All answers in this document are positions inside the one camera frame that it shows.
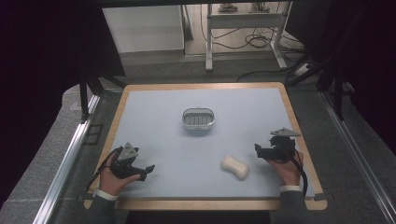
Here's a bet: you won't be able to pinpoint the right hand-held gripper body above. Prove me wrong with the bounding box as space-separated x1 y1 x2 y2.
267 127 303 162

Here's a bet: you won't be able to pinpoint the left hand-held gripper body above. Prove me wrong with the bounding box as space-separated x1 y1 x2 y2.
109 142 140 180

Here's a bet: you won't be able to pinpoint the white bar of soap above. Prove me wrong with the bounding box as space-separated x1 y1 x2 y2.
220 155 250 181

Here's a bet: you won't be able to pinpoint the small metal basket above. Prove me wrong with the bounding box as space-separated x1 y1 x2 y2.
181 106 217 131

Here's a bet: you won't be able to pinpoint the person's left hand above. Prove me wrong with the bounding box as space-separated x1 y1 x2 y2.
98 153 142 197

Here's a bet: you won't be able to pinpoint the person's right hand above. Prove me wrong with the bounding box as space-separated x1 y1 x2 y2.
264 149 304 188

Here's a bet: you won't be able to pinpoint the light blue table mat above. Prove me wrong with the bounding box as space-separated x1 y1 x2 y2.
109 87 316 199

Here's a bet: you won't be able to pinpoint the white power strip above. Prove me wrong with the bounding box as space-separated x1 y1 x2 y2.
293 63 313 77

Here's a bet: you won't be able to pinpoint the black tripod stand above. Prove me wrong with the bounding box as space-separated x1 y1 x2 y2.
284 46 356 121
78 62 127 124

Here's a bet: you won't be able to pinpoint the white cabinet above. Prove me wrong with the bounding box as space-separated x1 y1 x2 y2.
102 4 186 54

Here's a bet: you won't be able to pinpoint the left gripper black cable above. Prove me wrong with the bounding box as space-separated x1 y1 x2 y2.
85 146 124 193

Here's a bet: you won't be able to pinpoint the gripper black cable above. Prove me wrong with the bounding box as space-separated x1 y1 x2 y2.
85 146 124 193
284 146 309 197

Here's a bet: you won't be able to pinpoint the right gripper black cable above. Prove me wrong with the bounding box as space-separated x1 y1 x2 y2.
284 146 309 197

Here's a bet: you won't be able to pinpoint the aluminium rail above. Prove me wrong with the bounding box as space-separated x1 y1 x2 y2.
32 94 102 224
318 91 396 224

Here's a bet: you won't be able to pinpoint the black floor cables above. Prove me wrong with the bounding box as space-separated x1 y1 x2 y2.
200 6 304 83

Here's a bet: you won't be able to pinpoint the white metal desk frame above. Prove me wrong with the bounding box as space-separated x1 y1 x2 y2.
204 1 293 73

